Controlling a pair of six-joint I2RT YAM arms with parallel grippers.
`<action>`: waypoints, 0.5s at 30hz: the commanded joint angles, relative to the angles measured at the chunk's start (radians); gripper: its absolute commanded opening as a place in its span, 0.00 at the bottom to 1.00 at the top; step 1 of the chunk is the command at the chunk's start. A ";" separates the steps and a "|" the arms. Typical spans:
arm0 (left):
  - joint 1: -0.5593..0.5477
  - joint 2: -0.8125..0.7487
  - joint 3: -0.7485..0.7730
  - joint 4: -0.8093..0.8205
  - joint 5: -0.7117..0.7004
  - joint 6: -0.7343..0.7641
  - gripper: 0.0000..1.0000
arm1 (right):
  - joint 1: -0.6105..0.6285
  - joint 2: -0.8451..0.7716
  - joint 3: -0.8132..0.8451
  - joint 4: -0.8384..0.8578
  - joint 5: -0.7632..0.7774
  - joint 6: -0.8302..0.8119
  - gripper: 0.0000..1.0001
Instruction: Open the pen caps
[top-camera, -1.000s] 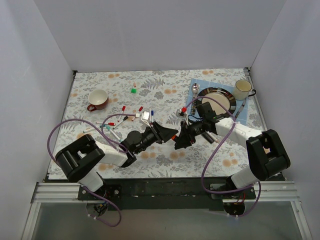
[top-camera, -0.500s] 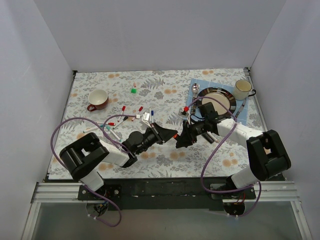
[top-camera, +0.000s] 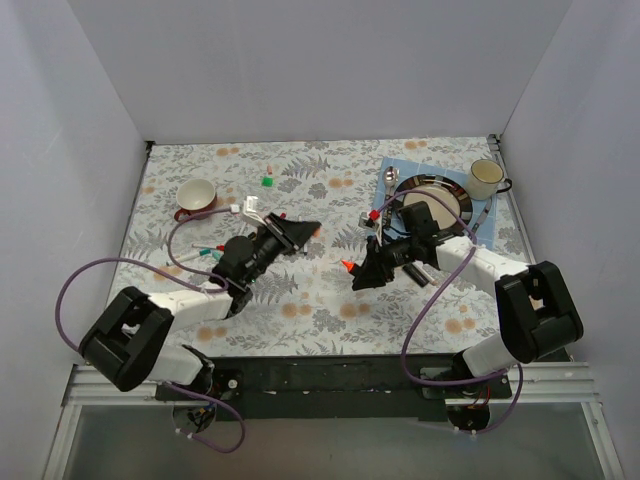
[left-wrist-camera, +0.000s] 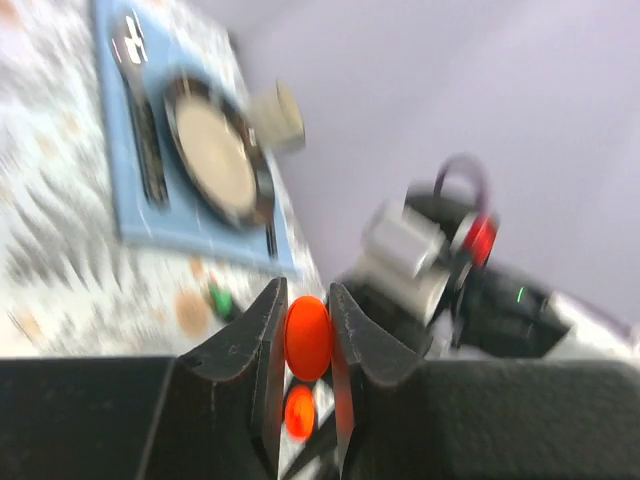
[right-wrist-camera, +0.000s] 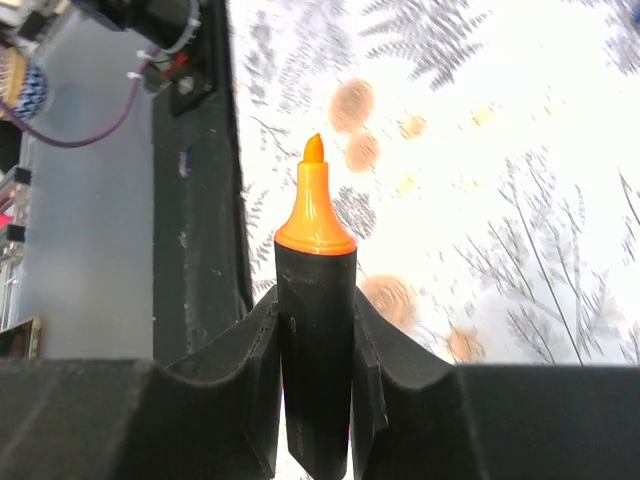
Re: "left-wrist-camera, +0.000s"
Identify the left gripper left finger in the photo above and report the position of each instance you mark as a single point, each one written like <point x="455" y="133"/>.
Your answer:
<point x="214" y="412"/>

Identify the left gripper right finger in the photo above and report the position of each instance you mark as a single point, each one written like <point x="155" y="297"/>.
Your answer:
<point x="399" y="416"/>

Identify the black green highlighter body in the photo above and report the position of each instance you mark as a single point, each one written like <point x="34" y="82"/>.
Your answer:
<point x="222" y="302"/>

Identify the orange highlighter cap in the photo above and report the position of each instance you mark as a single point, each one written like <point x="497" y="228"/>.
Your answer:
<point x="308" y="338"/>

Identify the black orange highlighter body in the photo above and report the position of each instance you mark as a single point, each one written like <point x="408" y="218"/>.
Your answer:
<point x="300" y="413"/>

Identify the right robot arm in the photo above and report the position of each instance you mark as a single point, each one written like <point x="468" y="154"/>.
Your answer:
<point x="499" y="313"/>

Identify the floral tablecloth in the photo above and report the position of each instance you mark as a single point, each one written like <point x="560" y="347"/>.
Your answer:
<point x="68" y="285"/>

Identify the dark rimmed cream plate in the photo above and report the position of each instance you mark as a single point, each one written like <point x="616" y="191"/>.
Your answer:
<point x="220" y="152"/>

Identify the cream enamel mug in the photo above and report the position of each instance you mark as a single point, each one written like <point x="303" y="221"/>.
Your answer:
<point x="276" y="118"/>

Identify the blue checked placemat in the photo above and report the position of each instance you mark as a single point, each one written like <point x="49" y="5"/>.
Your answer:
<point x="187" y="224"/>

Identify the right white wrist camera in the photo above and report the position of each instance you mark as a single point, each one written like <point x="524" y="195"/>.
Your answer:
<point x="403" y="257"/>

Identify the patterned handle knife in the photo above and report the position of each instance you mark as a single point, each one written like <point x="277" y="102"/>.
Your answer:
<point x="271" y="241"/>

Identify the patterned handle fork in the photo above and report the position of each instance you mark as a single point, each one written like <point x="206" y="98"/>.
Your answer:
<point x="147" y="144"/>

